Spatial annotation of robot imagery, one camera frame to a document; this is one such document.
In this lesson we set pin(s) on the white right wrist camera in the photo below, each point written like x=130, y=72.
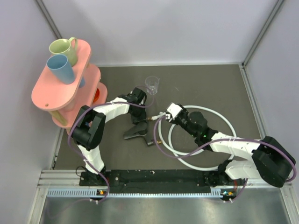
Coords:
x=173, y=111

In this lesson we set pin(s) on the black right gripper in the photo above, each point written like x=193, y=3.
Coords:
x=174, y=120

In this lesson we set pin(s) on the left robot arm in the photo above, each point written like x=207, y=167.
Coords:
x=87, y=131

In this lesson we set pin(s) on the pink three-tier shelf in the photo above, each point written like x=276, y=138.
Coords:
x=63, y=101

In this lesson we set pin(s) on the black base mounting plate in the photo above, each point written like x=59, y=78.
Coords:
x=166, y=181

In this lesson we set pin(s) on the blue plastic cup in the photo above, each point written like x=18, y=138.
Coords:
x=60, y=66

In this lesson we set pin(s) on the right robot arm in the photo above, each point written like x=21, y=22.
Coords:
x=263, y=159

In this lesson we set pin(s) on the orange object on shelf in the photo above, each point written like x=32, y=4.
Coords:
x=97, y=95

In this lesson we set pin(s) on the green ceramic mug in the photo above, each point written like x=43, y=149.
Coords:
x=67, y=47

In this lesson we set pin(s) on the grey slotted cable duct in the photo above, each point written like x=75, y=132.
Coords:
x=95, y=193

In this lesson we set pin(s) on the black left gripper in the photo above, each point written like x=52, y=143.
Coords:
x=142, y=118

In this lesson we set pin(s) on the clear plastic cup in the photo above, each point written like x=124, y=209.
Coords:
x=152, y=84

